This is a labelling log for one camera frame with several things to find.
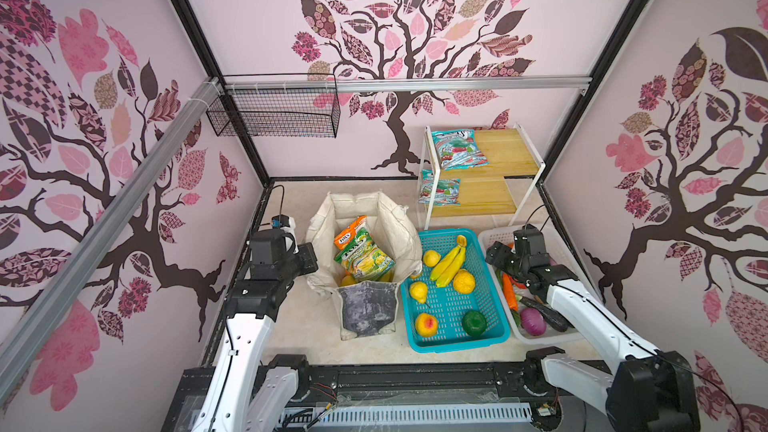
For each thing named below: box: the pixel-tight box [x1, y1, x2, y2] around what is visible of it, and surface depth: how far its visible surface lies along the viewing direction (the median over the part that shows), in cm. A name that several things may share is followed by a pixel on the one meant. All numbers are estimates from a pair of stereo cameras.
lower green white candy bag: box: [418, 169, 461, 206], surface depth 93 cm
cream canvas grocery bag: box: [305, 191, 422, 341], surface depth 79 cm
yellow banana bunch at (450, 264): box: [430, 235, 467, 288], surface depth 94 cm
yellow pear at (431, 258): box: [423, 250, 441, 267], surface depth 94 cm
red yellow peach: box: [415, 312, 438, 337], surface depth 80 cm
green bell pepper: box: [462, 310, 487, 337], surface depth 81 cm
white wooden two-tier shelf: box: [418, 123, 545, 229], surface depth 85 cm
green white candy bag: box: [432, 129, 490, 171], surface depth 79 cm
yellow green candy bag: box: [334, 226, 396, 282], surface depth 87 cm
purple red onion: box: [520, 307, 547, 336], surface depth 80 cm
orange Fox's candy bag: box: [334, 215, 367, 251], surface depth 90 cm
